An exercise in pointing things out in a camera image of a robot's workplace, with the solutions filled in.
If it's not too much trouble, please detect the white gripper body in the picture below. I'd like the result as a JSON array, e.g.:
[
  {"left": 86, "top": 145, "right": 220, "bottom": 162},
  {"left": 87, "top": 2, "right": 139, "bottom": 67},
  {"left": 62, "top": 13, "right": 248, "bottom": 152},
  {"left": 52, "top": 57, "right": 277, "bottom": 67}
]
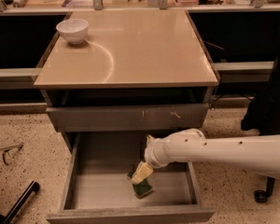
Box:
[{"left": 145, "top": 138, "right": 170, "bottom": 169}]

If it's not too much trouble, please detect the green yellow sponge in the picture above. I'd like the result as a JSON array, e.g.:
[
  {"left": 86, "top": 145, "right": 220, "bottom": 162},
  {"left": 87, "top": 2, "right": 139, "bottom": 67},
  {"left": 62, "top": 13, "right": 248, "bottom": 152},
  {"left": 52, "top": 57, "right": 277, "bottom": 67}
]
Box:
[{"left": 132, "top": 179, "right": 153, "bottom": 199}]

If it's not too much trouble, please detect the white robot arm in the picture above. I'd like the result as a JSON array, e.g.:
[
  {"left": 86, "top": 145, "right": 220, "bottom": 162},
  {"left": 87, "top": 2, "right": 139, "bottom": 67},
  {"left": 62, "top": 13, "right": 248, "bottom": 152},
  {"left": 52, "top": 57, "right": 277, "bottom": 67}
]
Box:
[{"left": 132, "top": 129, "right": 280, "bottom": 184}]

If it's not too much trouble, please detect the open grey middle drawer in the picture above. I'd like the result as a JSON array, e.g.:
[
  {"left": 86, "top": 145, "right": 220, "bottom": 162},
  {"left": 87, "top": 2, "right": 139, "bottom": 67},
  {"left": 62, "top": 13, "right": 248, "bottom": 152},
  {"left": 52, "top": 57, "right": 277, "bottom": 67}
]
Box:
[{"left": 47, "top": 133, "right": 214, "bottom": 224}]

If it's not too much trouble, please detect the grey drawer cabinet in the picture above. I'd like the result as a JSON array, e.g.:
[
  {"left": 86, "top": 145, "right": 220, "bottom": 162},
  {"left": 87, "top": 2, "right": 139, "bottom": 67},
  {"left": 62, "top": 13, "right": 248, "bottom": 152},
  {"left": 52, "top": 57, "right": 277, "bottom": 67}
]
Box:
[{"left": 35, "top": 9, "right": 217, "bottom": 146}]

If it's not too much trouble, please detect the closed grey top drawer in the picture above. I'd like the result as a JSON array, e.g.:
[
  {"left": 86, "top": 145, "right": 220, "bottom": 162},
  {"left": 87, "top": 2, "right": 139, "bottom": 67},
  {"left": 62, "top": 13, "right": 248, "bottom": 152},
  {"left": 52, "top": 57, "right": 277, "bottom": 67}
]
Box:
[{"left": 47, "top": 104, "right": 208, "bottom": 133}]

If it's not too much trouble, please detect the black office chair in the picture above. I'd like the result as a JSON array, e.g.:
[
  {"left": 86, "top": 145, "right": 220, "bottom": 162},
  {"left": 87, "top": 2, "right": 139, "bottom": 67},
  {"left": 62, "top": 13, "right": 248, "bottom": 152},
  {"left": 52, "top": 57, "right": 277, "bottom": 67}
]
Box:
[{"left": 240, "top": 11, "right": 280, "bottom": 203}]

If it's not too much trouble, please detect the white ceramic bowl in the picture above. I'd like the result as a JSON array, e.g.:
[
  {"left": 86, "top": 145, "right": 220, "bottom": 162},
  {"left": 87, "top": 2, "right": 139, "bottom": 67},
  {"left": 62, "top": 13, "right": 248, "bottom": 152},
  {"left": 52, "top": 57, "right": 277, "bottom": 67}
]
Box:
[{"left": 56, "top": 19, "right": 89, "bottom": 44}]

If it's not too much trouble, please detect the black chair leg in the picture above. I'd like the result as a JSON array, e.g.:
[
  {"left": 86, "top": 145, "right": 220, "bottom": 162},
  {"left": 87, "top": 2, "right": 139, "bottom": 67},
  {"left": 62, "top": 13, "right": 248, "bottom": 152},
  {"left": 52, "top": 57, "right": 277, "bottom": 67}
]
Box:
[{"left": 0, "top": 181, "right": 40, "bottom": 224}]

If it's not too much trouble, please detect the cable on floor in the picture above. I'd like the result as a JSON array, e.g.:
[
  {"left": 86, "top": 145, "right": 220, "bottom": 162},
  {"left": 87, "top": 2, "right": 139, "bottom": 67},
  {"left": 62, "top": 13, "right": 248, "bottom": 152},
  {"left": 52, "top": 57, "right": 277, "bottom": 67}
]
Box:
[{"left": 0, "top": 143, "right": 24, "bottom": 166}]

